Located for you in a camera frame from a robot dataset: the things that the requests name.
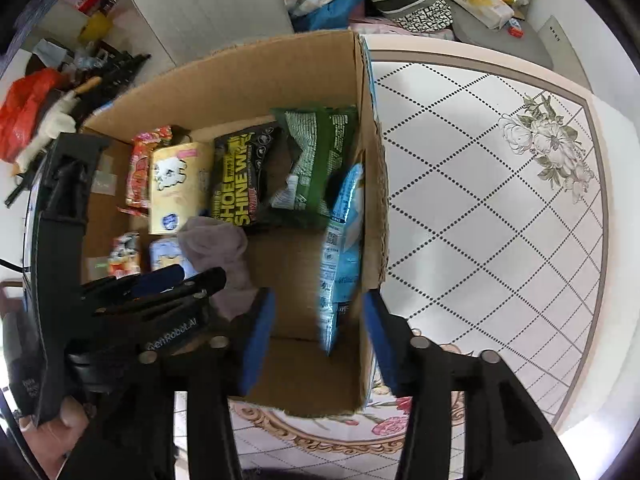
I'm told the yellow bucket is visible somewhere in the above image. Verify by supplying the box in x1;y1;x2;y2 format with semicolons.
77;10;113;46

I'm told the person's left hand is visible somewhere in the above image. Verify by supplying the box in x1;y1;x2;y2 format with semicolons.
20;395;101;480

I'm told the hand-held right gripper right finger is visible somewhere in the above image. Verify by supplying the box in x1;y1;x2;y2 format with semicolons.
362;291;583;480

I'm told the cardboard box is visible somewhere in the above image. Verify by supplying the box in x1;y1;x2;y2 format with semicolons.
80;29;390;418

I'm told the light blue tissue pack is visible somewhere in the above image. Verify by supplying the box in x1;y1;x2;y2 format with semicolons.
149;237;193;281

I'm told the yellow tissue pack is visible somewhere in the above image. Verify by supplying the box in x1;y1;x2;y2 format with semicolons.
147;140;216;236

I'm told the black folded stroller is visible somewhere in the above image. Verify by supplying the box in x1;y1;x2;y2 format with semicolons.
5;50;151;206

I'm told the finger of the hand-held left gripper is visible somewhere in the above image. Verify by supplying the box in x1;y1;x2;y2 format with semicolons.
92;267;228;323
82;264;187;306

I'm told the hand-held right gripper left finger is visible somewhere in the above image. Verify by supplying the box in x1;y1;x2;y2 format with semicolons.
60;287;278;480

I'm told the pink cloth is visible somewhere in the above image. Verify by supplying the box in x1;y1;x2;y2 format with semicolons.
347;10;416;36

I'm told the long blue snack packet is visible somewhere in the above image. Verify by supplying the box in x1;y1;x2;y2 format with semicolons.
317;162;366;356

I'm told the white plush goose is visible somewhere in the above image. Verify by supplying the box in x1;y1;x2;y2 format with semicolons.
15;77;103;176

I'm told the green snack packet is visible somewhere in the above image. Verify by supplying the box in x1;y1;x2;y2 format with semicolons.
270;105;361;231

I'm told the red plastic bag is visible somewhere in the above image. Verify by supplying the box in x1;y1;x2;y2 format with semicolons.
0;69;68;163

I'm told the white board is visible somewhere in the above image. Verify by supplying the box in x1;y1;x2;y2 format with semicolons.
542;15;596;93

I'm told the grey fabric chair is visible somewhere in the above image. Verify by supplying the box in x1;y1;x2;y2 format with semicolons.
129;0;296;68
450;0;556;71

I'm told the small cartoon snack packet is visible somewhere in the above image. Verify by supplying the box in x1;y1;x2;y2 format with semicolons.
107;232;143;278

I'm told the black wipes packet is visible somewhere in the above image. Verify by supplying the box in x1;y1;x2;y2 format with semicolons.
207;122;288;233

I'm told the red snack packet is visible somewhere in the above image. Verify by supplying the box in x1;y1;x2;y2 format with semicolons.
117;127;173;216

